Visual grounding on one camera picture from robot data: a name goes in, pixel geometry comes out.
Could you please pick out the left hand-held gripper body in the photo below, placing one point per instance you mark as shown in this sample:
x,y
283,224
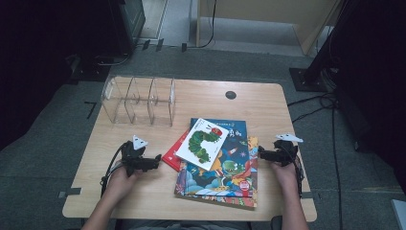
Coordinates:
x,y
134,159

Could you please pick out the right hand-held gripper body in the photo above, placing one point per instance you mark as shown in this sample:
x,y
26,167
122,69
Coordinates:
x,y
285,153

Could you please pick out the red picture book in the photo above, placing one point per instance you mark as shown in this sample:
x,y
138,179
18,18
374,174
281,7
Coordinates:
x,y
172,158

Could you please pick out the light blue monster picture book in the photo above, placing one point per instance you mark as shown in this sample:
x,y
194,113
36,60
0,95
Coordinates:
x,y
253,172

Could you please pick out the dark blue picture book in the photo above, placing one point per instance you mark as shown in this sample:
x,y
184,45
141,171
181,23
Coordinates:
x,y
233,153

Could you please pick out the white caterpillar picture book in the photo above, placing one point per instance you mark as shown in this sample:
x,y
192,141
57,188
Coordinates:
x,y
201,143

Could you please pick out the clear acrylic book rack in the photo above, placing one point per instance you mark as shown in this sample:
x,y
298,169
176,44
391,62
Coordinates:
x,y
140,100

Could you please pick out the person's right hand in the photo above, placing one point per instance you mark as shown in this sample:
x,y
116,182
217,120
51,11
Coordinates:
x,y
288,177

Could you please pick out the person's left hand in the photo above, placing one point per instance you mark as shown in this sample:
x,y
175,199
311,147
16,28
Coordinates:
x,y
121,183

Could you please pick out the grey tape strip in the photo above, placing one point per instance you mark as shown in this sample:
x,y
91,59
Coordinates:
x,y
308,195
71,192

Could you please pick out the person's grey clothing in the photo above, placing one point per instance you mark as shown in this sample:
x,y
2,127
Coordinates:
x,y
178,225

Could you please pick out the black round table grommet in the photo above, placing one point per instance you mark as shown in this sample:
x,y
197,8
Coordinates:
x,y
230,95

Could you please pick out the black metal stand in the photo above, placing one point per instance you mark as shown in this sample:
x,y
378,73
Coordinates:
x,y
314,72

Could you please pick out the black stand base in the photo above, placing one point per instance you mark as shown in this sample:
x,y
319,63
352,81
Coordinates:
x,y
87,70

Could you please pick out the white flat object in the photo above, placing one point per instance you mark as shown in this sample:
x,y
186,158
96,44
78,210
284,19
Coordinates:
x,y
399,214

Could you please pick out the black cabinet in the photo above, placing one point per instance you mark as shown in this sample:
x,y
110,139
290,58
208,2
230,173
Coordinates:
x,y
127,22

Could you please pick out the light wooden cabinet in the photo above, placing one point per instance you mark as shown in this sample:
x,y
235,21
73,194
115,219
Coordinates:
x,y
255,9

